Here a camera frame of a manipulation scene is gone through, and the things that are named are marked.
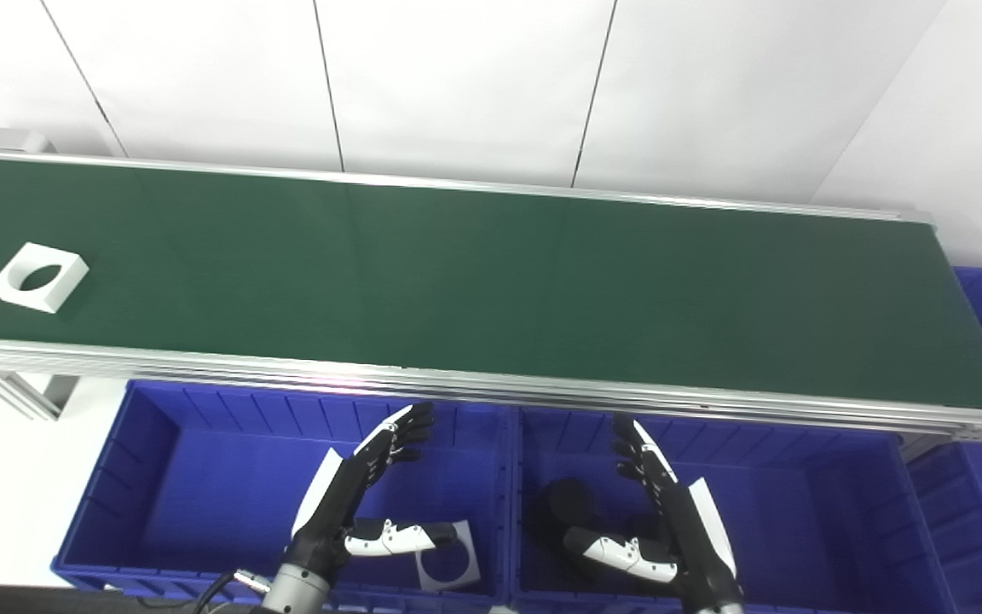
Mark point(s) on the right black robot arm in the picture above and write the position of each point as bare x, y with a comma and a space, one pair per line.
719, 609

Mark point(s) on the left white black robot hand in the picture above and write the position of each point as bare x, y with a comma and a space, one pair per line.
339, 499

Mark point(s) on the green conveyor belt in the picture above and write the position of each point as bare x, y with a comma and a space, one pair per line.
491, 281
457, 384

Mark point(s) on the aluminium conveyor leg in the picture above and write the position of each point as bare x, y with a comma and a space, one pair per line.
31, 394

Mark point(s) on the grey conveyor motor housing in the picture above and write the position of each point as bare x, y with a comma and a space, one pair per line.
5, 138

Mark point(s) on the white square part with hole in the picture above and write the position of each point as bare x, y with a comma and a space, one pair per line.
467, 564
73, 271

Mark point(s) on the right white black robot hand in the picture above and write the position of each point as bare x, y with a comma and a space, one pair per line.
687, 529

